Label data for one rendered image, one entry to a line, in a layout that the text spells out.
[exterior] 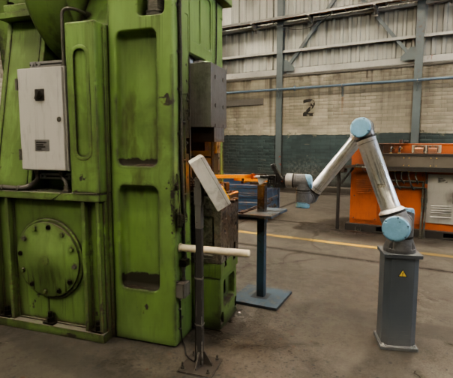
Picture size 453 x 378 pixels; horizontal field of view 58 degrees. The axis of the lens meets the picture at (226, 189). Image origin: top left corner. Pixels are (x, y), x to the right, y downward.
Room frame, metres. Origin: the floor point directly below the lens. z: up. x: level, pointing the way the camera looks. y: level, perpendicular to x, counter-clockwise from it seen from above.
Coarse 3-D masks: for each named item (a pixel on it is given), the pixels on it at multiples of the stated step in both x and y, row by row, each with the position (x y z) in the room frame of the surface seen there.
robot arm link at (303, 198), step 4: (296, 192) 2.57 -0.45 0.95; (300, 192) 2.54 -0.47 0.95; (304, 192) 2.53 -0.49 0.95; (308, 192) 2.54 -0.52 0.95; (296, 196) 2.56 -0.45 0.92; (300, 196) 2.54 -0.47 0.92; (304, 196) 2.53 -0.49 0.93; (308, 196) 2.54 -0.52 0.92; (312, 196) 2.61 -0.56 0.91; (296, 200) 2.56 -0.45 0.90; (300, 200) 2.54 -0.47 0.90; (304, 200) 2.53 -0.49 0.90; (308, 200) 2.55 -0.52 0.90; (312, 200) 2.61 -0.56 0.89; (296, 204) 2.56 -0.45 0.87; (300, 204) 2.54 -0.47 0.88; (304, 204) 2.53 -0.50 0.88; (308, 204) 2.54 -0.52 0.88
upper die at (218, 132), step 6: (192, 132) 2.69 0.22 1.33; (198, 132) 2.68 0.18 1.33; (204, 132) 2.66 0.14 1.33; (210, 132) 2.65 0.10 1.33; (216, 132) 2.68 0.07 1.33; (222, 132) 2.79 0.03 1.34; (192, 138) 2.69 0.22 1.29; (198, 138) 2.68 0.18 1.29; (204, 138) 2.66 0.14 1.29; (210, 138) 2.65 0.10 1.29; (216, 138) 2.68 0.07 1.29; (222, 138) 2.79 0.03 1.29
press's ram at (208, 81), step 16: (192, 64) 2.63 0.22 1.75; (208, 64) 2.60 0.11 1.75; (192, 80) 2.63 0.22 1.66; (208, 80) 2.60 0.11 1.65; (224, 80) 2.84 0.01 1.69; (192, 96) 2.63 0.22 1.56; (208, 96) 2.60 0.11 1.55; (224, 96) 2.84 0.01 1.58; (192, 112) 2.63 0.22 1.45; (208, 112) 2.60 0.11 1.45; (224, 112) 2.84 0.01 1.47
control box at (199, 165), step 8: (192, 160) 2.11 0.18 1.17; (200, 160) 2.01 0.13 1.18; (192, 168) 2.00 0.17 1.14; (200, 168) 2.01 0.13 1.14; (208, 168) 2.01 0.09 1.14; (200, 176) 2.01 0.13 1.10; (208, 176) 2.01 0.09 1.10; (208, 184) 2.01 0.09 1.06; (216, 184) 2.02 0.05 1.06; (208, 192) 2.01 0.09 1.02; (216, 192) 2.02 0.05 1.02; (224, 192) 2.02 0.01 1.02; (216, 200) 2.02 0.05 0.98; (224, 200) 2.02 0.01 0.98; (216, 208) 2.02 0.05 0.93
